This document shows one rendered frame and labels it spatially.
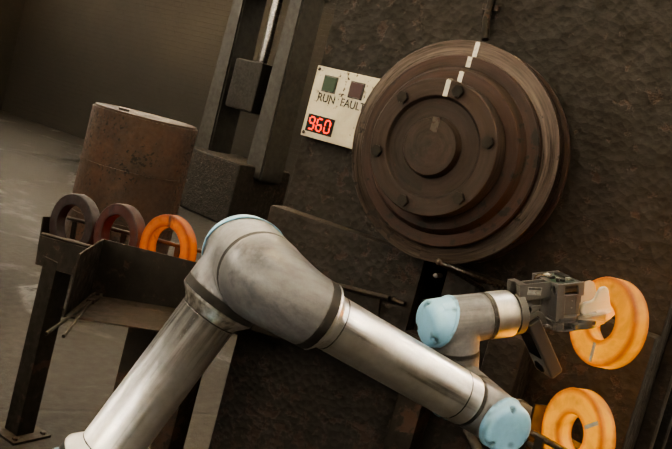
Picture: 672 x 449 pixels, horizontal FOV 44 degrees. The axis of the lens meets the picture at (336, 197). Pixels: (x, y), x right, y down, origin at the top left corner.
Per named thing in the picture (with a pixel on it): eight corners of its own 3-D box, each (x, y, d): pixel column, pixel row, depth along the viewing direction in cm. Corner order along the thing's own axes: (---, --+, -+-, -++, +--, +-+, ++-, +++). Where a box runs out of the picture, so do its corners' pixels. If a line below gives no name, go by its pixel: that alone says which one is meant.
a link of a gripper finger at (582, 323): (611, 317, 134) (566, 322, 131) (611, 326, 134) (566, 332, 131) (593, 308, 139) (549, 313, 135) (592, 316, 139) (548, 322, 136)
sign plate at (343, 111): (304, 135, 211) (322, 66, 209) (390, 159, 197) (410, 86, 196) (299, 134, 209) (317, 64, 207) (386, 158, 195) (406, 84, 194)
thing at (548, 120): (343, 228, 193) (396, 30, 188) (532, 293, 168) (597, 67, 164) (329, 227, 187) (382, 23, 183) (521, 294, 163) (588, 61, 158)
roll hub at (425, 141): (366, 197, 178) (400, 70, 176) (483, 234, 164) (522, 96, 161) (353, 195, 173) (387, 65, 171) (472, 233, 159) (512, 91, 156)
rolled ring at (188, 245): (131, 231, 223) (140, 232, 226) (149, 295, 218) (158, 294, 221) (177, 201, 215) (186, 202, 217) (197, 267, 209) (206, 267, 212)
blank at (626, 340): (594, 272, 148) (580, 268, 147) (660, 288, 134) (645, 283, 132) (573, 357, 148) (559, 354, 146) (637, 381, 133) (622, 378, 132)
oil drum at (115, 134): (114, 252, 503) (148, 109, 495) (184, 283, 472) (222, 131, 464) (32, 251, 453) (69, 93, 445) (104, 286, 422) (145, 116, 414)
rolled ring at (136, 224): (141, 206, 221) (150, 207, 223) (96, 199, 231) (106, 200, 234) (133, 275, 221) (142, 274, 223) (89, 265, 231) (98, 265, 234)
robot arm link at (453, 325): (411, 342, 131) (413, 291, 130) (472, 334, 135) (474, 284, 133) (435, 361, 124) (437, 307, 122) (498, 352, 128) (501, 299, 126)
